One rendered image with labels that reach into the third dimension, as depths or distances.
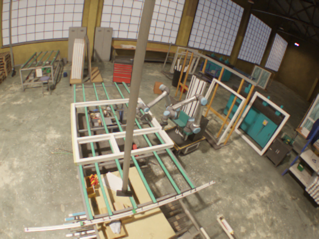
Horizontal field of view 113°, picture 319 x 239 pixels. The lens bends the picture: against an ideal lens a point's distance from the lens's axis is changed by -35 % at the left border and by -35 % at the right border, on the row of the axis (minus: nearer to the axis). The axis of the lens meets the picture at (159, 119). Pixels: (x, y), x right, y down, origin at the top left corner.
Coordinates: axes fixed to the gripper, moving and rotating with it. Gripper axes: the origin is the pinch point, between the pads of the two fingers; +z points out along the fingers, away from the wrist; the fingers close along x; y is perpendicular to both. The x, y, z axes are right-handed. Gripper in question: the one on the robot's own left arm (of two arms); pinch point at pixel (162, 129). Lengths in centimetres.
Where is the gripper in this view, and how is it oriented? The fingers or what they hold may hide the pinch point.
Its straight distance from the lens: 272.3
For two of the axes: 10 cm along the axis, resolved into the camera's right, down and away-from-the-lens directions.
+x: 8.8, -1.1, 4.7
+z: -1.9, 8.1, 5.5
